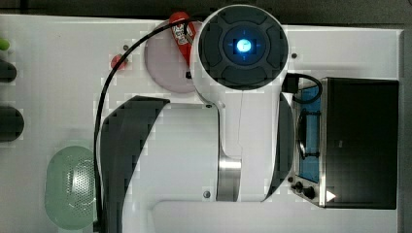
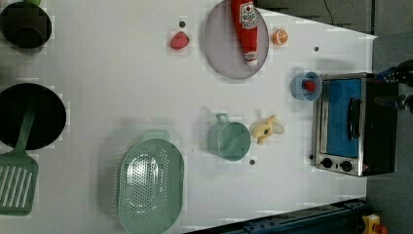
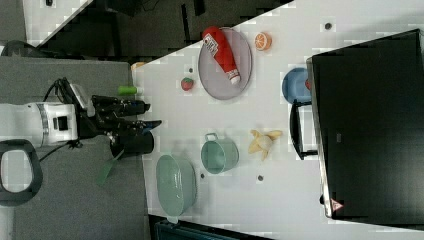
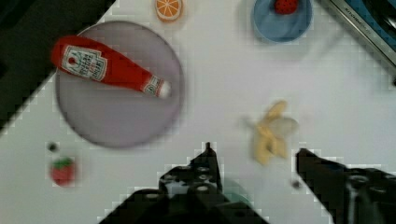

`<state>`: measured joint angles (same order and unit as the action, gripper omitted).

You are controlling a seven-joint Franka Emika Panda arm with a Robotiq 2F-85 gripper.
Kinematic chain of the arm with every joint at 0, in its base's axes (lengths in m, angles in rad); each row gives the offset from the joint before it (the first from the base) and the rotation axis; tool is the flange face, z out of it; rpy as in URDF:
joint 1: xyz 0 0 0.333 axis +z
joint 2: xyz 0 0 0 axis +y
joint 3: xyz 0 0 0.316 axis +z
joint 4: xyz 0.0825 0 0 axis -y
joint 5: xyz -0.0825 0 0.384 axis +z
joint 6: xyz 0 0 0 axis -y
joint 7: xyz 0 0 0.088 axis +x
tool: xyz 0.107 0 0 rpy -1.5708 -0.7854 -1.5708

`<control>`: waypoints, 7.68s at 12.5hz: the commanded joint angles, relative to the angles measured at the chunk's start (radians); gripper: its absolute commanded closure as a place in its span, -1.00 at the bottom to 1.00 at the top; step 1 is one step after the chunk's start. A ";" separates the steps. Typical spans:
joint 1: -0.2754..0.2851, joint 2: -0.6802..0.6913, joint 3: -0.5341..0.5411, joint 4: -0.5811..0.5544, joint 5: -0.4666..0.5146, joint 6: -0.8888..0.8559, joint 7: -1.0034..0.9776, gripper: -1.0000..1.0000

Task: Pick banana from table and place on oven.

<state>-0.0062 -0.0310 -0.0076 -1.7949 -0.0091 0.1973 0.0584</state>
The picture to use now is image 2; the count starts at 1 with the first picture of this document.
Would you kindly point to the peeled yellow toy banana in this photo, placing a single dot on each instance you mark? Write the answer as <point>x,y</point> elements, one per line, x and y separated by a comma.
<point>266,129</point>

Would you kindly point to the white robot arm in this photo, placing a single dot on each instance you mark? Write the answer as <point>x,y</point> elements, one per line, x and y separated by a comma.
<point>397,75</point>

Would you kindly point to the black silver toaster oven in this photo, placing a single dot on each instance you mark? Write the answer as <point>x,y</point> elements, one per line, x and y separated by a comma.
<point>356,125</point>

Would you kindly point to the green measuring cup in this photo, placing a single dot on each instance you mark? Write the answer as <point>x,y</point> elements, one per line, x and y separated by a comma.
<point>228,140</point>

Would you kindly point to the green oval colander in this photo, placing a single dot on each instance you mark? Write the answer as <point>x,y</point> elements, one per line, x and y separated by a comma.
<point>150,187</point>

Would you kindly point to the grey round plate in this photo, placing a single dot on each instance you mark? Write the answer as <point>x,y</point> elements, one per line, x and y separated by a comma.
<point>223,47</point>

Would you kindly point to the red strawberry toy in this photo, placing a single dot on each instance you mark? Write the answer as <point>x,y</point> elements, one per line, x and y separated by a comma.
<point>179,41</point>

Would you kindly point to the small red toy in cup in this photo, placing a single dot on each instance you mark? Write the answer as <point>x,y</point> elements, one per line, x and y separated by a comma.
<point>309,86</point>

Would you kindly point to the orange slice toy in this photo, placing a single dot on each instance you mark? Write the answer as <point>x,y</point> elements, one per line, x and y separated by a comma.
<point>280,37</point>

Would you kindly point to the red ketchup bottle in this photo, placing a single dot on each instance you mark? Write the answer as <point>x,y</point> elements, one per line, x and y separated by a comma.
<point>246,27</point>

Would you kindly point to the green slotted spatula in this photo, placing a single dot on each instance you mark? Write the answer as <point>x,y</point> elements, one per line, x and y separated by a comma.
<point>19,171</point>

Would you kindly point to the small black cup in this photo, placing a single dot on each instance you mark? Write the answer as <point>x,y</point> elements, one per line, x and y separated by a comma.
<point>26,25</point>

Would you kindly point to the green cylinder toy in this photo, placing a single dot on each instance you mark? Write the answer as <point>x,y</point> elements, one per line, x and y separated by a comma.
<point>35,2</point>

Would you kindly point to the blue metal frame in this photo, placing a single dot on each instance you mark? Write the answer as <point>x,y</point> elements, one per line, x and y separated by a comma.
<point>337,218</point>

